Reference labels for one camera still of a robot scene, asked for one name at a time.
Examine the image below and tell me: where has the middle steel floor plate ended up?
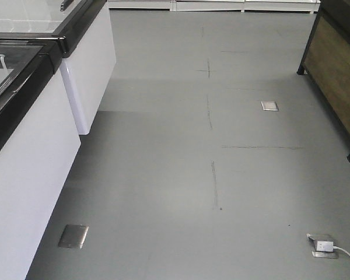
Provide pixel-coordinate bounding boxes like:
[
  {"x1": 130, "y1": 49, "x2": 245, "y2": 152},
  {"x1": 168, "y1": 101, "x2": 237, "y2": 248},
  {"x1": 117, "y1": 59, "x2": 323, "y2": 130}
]
[{"x1": 261, "y1": 101, "x2": 279, "y2": 111}]

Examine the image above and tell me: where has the steel floor plate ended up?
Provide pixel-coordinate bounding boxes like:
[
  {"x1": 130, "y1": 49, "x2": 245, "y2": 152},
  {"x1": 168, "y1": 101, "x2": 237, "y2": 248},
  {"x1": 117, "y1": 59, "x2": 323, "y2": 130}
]
[
  {"x1": 58, "y1": 224, "x2": 89, "y2": 249},
  {"x1": 261, "y1": 101, "x2": 279, "y2": 111}
]

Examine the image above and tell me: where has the white store shelving unit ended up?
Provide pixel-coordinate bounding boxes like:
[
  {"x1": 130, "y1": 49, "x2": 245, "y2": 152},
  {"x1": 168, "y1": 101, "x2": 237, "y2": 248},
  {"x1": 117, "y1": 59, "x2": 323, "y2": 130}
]
[{"x1": 107, "y1": 0, "x2": 321, "y2": 13}]

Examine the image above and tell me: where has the left steel floor plate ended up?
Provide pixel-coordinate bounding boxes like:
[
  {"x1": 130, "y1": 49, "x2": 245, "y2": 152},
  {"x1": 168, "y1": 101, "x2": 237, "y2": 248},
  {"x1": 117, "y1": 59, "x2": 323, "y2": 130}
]
[{"x1": 58, "y1": 224, "x2": 89, "y2": 249}]

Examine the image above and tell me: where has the near white chest freezer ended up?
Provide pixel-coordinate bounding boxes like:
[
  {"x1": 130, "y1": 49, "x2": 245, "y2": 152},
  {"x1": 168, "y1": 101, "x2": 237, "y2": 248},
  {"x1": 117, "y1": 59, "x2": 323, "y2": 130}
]
[{"x1": 0, "y1": 40, "x2": 81, "y2": 279}]

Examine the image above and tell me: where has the white chest freezer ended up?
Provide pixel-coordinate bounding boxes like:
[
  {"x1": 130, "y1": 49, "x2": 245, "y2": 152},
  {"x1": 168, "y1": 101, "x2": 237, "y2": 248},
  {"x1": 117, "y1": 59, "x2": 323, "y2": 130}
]
[
  {"x1": 0, "y1": 40, "x2": 81, "y2": 279},
  {"x1": 0, "y1": 1, "x2": 116, "y2": 135}
]

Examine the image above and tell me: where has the far white chest freezer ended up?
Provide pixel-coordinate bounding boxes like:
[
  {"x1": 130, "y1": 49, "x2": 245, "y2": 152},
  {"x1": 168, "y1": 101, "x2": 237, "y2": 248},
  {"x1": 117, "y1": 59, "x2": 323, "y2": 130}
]
[{"x1": 0, "y1": 1, "x2": 116, "y2": 135}]

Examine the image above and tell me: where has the wooden black-framed display stand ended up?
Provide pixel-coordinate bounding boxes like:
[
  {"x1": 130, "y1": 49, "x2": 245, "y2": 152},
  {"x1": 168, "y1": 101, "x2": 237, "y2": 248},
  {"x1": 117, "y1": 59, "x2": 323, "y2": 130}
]
[{"x1": 297, "y1": 1, "x2": 350, "y2": 161}]

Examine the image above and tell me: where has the white power adapter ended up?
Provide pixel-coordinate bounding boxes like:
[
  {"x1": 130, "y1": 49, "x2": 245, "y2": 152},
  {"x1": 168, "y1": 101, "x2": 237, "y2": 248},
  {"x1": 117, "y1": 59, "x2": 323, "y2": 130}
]
[{"x1": 314, "y1": 240, "x2": 334, "y2": 253}]

